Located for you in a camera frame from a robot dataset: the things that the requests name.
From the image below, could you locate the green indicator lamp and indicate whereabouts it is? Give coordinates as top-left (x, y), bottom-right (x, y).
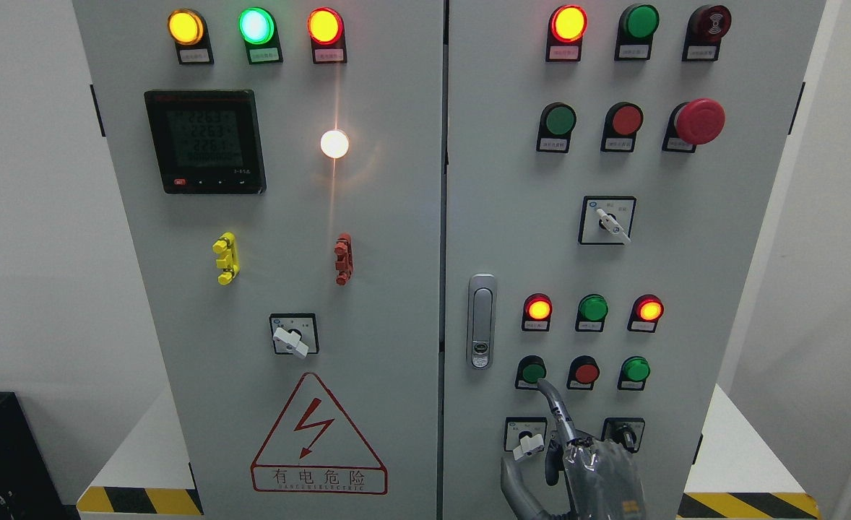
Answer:
top-left (574, 294), bottom-right (608, 332)
top-left (238, 6), bottom-right (283, 64)
top-left (614, 4), bottom-right (660, 61)

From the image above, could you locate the grey left cabinet door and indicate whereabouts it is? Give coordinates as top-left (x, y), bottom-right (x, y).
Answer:
top-left (74, 1), bottom-right (444, 519)

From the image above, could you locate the upper red push button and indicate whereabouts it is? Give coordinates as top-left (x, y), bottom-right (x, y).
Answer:
top-left (600, 102), bottom-right (644, 152)

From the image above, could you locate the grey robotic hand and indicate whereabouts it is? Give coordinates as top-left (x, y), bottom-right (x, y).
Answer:
top-left (501, 378), bottom-right (647, 519)

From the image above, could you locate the red indicator lamp top left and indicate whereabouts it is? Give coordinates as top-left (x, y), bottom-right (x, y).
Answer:
top-left (307, 6), bottom-right (347, 64)

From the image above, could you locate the upper right rotary selector switch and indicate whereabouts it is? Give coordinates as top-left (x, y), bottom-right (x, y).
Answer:
top-left (578, 196), bottom-right (637, 246)

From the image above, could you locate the lower red push button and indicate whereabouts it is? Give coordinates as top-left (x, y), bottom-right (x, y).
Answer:
top-left (566, 355), bottom-right (600, 391)

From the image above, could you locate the dark red buzzer alarm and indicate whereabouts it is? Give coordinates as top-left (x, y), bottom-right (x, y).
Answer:
top-left (682, 4), bottom-right (732, 62)

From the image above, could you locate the red push button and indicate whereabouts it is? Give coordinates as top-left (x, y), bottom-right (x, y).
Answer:
top-left (566, 355), bottom-right (600, 391)
top-left (600, 102), bottom-right (644, 152)

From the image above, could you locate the red emergency stop mushroom button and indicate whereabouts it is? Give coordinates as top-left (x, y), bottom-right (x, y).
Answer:
top-left (661, 97), bottom-right (726, 152)

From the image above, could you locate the lower middle green indicator lamp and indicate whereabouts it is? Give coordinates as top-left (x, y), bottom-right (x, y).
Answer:
top-left (574, 294), bottom-right (608, 332)

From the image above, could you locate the grey cabinet door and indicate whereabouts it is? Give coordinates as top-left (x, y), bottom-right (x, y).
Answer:
top-left (442, 1), bottom-right (825, 519)
top-left (74, 1), bottom-right (444, 519)

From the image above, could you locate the red indicator lamp top right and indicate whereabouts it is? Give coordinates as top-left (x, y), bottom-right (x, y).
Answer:
top-left (545, 4), bottom-right (588, 62)

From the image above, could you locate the lower left red indicator lamp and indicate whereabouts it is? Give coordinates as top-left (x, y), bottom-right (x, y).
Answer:
top-left (522, 293), bottom-right (553, 332)

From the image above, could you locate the white glowing indicator lamp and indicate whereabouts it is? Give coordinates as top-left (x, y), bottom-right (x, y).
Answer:
top-left (320, 129), bottom-right (350, 160)

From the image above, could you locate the black digital power meter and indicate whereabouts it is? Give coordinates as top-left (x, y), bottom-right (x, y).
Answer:
top-left (144, 90), bottom-right (267, 194)

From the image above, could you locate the yellow indicator lamp top left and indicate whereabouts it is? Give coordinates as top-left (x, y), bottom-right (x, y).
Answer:
top-left (167, 9), bottom-right (214, 65)

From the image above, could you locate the green indicator lamp top right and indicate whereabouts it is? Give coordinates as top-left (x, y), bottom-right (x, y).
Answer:
top-left (614, 4), bottom-right (660, 61)

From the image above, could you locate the silver cabinet door handle lock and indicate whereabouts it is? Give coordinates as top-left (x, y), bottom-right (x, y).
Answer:
top-left (467, 273), bottom-right (497, 370)

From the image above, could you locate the lower right green push button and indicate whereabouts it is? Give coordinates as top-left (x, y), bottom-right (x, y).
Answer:
top-left (617, 356), bottom-right (651, 391)

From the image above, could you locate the red electrical hazard warning sticker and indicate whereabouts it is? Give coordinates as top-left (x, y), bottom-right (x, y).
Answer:
top-left (251, 372), bottom-right (388, 495)

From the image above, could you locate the lower right red indicator lamp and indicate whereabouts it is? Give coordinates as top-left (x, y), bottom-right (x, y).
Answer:
top-left (627, 294), bottom-right (665, 333)

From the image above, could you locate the red indicator lamp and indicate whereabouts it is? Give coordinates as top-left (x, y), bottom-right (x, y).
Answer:
top-left (307, 6), bottom-right (347, 64)
top-left (522, 293), bottom-right (553, 332)
top-left (545, 4), bottom-right (588, 62)
top-left (627, 294), bottom-right (665, 333)

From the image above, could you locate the green push button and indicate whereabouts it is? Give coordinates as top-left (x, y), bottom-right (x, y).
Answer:
top-left (535, 102), bottom-right (577, 154)
top-left (617, 356), bottom-right (651, 391)

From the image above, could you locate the black box lower left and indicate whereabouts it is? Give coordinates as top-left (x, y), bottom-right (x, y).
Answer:
top-left (0, 392), bottom-right (68, 519)

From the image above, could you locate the green start button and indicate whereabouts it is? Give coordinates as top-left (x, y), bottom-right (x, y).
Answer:
top-left (514, 355), bottom-right (547, 391)

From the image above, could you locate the grey right cabinet door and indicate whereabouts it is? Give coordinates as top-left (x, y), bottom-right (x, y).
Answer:
top-left (442, 1), bottom-right (825, 519)

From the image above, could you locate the upper green push button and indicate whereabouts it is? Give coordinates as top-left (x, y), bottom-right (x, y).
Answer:
top-left (535, 102), bottom-right (577, 154)

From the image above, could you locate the left door rotary selector switch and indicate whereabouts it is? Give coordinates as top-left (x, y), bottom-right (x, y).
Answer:
top-left (268, 313), bottom-right (319, 359)

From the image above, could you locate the white base with hazard stripes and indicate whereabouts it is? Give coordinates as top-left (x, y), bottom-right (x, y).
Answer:
top-left (77, 388), bottom-right (821, 519)

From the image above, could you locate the lower white rotary selector switch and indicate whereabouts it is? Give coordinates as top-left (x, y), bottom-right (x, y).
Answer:
top-left (504, 417), bottom-right (548, 463)

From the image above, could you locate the green indicator lamp top left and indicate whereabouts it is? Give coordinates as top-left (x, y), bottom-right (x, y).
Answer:
top-left (238, 6), bottom-right (283, 64)

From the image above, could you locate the red terminal connector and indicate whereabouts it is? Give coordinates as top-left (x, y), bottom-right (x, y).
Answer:
top-left (334, 233), bottom-right (353, 286)

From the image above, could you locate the black key selector switch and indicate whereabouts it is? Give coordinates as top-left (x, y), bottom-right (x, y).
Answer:
top-left (602, 417), bottom-right (646, 454)

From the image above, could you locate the yellow terminal connector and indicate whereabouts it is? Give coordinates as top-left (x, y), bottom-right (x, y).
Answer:
top-left (213, 233), bottom-right (241, 286)

